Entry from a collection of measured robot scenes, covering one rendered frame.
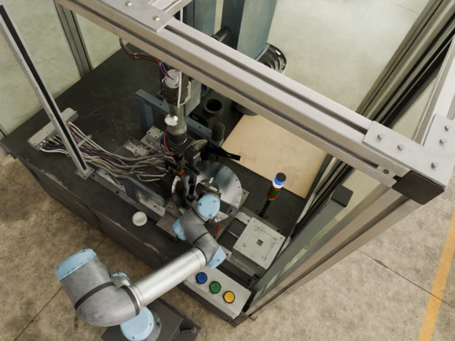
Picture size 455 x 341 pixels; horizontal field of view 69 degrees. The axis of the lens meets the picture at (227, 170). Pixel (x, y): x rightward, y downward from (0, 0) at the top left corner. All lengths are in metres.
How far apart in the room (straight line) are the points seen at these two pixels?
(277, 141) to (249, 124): 0.20
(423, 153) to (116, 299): 0.83
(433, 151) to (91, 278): 0.87
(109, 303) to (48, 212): 1.81
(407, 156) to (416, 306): 2.46
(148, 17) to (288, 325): 2.19
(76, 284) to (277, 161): 1.30
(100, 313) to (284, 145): 1.41
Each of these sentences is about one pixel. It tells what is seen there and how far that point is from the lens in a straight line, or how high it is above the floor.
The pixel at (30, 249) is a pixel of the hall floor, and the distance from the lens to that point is 2.69.
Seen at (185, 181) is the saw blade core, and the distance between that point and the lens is 1.60.
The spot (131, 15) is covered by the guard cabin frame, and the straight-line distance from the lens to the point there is 0.54.
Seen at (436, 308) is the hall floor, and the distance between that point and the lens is 2.95.
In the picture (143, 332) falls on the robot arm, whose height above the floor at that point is 0.97.
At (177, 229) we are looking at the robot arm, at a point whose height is 1.22.
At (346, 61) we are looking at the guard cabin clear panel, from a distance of 2.11.
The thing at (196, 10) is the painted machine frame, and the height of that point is 1.38.
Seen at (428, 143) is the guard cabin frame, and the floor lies 2.05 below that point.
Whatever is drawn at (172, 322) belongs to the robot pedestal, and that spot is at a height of 0.75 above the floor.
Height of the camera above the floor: 2.36
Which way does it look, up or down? 59 degrees down
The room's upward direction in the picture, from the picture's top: 12 degrees clockwise
